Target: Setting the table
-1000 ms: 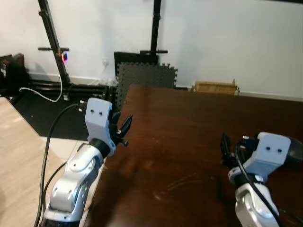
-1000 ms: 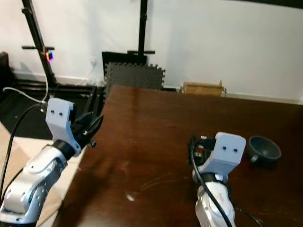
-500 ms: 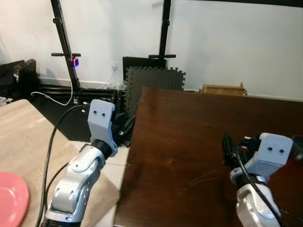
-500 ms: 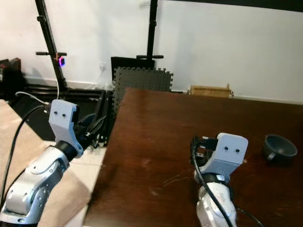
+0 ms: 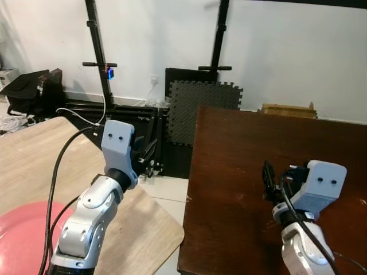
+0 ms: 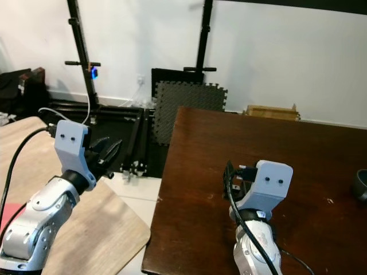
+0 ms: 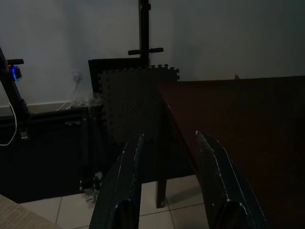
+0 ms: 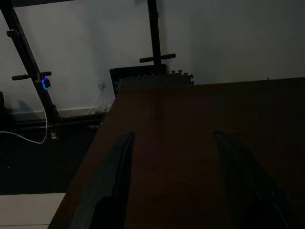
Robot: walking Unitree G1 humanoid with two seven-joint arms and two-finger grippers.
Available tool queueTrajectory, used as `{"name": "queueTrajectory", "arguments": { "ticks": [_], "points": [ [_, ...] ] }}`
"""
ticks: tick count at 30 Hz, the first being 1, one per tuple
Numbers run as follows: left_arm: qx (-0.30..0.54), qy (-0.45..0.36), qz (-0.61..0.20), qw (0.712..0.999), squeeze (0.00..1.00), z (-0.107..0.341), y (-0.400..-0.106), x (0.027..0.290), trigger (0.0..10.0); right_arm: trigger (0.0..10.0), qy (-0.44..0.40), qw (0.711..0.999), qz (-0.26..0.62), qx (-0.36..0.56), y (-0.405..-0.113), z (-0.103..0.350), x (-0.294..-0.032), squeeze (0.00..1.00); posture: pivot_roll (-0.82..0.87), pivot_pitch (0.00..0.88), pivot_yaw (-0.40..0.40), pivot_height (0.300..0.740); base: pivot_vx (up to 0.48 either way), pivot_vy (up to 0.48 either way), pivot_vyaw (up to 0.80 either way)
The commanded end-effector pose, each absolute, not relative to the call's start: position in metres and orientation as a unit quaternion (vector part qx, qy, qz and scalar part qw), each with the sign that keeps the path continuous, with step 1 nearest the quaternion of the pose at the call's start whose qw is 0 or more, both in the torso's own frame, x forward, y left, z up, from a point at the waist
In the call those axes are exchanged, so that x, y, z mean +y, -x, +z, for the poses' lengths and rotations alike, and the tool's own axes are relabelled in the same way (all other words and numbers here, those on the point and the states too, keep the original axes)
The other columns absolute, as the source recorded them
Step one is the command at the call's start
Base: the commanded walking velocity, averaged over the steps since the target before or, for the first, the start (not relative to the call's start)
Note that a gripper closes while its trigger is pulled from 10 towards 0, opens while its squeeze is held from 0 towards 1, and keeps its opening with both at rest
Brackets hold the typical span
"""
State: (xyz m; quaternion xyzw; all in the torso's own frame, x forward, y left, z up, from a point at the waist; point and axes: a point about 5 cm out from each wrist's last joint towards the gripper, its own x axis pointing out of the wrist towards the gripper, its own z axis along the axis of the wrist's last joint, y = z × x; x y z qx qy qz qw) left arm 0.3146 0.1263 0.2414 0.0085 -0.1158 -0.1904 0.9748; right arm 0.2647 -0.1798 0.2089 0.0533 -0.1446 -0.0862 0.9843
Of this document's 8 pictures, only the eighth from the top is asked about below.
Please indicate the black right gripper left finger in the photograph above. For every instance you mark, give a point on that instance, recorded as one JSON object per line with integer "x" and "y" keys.
{"x": 107, "y": 181}

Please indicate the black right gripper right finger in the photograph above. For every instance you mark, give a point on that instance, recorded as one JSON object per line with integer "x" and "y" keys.
{"x": 250, "y": 190}

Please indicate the small white plug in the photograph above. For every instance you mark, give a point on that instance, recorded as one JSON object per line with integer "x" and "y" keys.
{"x": 54, "y": 136}

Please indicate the dark foam puzzle mat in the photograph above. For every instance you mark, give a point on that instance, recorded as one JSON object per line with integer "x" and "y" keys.
{"x": 147, "y": 78}

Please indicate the small blue-lit device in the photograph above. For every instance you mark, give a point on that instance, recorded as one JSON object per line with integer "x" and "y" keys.
{"x": 46, "y": 83}

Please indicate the black metal exercise rack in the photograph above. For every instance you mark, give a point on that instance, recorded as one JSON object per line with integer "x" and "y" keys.
{"x": 155, "y": 35}

